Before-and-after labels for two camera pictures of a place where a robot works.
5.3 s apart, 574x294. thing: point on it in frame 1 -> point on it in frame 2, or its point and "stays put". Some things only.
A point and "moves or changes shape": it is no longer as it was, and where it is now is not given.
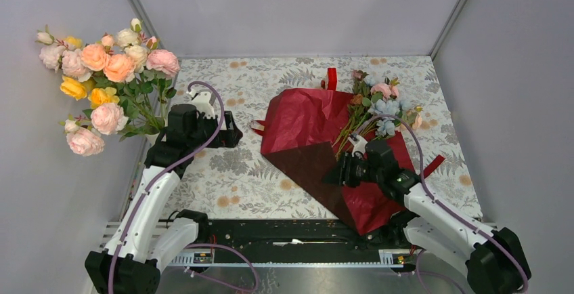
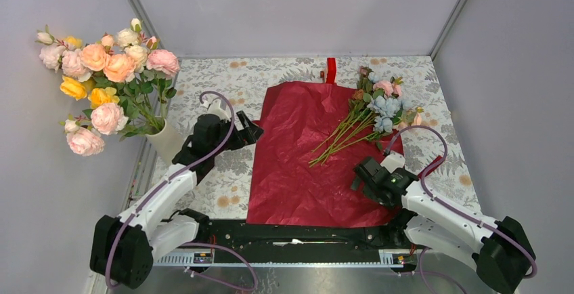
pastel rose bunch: [126, 79] stays put
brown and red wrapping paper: [298, 137] moves or changes shape
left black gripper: [228, 137] -> [249, 134]
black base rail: [297, 236] stays put
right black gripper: [342, 175] -> [369, 193]
